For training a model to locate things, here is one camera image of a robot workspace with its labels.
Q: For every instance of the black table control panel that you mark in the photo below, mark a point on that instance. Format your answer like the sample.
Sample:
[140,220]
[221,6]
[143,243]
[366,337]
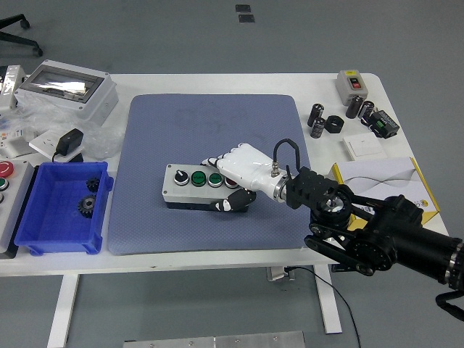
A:
[339,268]

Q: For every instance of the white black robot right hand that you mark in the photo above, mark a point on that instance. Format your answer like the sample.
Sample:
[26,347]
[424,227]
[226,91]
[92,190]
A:
[246,166]

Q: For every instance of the small black gear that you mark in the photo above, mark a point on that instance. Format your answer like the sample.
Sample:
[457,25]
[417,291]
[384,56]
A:
[93,184]

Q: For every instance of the grey four-button control box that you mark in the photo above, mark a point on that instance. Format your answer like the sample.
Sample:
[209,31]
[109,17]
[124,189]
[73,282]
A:
[188,194]

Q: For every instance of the grey enclosure with clear lid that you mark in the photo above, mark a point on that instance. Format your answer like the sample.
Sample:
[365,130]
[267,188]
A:
[98,101]

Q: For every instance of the black module with green terminals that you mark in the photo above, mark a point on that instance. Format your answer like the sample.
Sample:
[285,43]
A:
[384,125]

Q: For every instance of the white wall socket plate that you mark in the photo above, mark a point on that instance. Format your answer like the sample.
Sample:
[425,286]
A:
[41,143]

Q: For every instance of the silver metal plate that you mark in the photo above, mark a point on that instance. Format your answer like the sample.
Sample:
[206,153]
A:
[217,341]

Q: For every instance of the grey red-black switch box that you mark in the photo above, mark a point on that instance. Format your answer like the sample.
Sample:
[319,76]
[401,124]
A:
[344,90]

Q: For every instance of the grey emergency-stop control box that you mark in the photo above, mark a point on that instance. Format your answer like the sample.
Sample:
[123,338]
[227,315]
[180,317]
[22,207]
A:
[16,203]

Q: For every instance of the blue-grey table mat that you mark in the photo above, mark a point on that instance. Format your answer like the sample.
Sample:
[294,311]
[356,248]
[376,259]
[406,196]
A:
[174,127]

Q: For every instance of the white silver device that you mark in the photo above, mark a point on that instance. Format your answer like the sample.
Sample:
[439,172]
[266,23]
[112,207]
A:
[9,87]

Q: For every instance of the clear plastic bag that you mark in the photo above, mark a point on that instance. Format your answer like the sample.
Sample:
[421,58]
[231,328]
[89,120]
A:
[103,141]

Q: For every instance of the dark floor cover plate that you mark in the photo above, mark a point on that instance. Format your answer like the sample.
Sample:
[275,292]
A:
[246,19]
[243,8]

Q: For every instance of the white wall switch plate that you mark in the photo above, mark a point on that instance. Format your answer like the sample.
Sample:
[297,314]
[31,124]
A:
[362,145]

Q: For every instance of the grey bracket under table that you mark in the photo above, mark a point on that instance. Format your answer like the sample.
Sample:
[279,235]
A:
[277,273]

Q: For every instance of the white table leg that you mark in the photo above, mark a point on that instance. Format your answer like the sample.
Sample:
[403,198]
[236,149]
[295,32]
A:
[63,308]
[328,308]

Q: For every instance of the black office chair base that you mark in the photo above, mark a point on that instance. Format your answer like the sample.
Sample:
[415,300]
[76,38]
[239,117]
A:
[14,38]

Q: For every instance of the yellow white cardboard box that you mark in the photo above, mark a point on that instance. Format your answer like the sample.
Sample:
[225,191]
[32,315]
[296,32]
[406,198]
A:
[384,177]

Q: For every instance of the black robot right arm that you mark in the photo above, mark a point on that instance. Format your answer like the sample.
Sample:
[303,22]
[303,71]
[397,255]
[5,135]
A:
[398,232]

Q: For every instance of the black cylindrical capacitor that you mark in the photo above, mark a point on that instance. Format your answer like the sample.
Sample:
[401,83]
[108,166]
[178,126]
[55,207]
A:
[318,127]
[367,109]
[354,106]
[315,114]

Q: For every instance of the black power adapter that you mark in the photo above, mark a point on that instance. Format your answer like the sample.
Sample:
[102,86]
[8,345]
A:
[70,139]

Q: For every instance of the small white printed box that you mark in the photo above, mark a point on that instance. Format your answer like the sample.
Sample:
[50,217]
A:
[12,143]

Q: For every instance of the blue plastic bin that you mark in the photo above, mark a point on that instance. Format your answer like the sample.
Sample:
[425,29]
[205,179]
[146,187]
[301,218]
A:
[54,224]

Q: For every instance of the large black gear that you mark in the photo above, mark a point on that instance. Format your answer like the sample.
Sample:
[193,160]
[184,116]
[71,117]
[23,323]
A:
[87,206]

